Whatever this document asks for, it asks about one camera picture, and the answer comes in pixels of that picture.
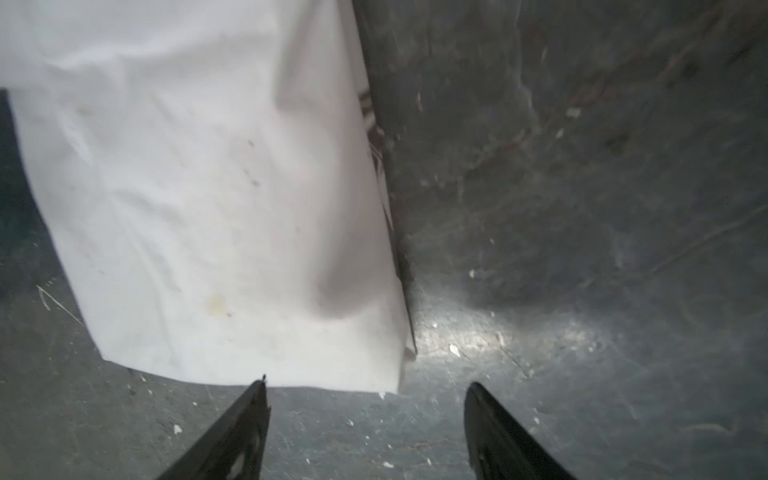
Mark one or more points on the white navy-trimmed tank top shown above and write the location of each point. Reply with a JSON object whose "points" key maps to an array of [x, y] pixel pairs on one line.
{"points": [[207, 173]]}

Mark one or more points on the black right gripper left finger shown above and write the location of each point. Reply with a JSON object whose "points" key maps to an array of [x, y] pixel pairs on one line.
{"points": [[233, 447]]}

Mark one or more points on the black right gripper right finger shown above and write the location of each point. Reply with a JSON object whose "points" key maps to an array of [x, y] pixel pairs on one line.
{"points": [[499, 447]]}

